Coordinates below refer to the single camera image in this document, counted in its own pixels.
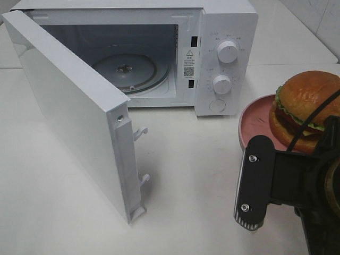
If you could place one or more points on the upper white microwave knob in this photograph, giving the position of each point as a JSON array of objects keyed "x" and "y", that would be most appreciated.
[{"x": 227, "y": 51}]

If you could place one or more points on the white microwave knob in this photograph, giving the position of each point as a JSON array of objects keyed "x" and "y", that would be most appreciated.
[
  {"x": 221, "y": 84},
  {"x": 227, "y": 51}
]

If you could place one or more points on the white warning label sticker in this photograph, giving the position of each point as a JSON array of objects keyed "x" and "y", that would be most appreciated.
[{"x": 189, "y": 60}]

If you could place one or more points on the burger with lettuce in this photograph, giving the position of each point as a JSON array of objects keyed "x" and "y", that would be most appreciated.
[{"x": 302, "y": 95}]

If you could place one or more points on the lower white microwave knob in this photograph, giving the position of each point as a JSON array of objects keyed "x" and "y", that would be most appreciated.
[{"x": 221, "y": 84}]

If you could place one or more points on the white microwave oven body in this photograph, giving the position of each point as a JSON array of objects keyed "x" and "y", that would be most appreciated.
[{"x": 94, "y": 30}]

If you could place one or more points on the white microwave door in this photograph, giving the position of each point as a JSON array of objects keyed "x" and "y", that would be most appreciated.
[{"x": 86, "y": 111}]

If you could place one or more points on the glass microwave turntable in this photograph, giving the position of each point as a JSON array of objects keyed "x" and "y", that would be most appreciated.
[{"x": 132, "y": 73}]

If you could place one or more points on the round white door button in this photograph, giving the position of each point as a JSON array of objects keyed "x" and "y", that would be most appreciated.
[{"x": 217, "y": 106}]

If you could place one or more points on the pink round plate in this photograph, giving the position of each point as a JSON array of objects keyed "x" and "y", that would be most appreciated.
[{"x": 267, "y": 116}]

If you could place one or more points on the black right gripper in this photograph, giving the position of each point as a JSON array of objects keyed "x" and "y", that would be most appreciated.
[{"x": 310, "y": 183}]

